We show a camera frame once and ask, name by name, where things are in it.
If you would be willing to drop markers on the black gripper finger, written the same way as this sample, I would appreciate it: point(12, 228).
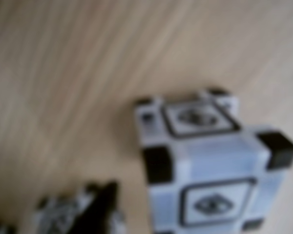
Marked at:
point(102, 214)

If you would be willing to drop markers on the white cube with crossed symbol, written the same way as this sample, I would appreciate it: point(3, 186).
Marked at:
point(58, 214)

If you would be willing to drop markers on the white cube with lightning symbol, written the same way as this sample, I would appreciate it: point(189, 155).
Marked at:
point(210, 158)

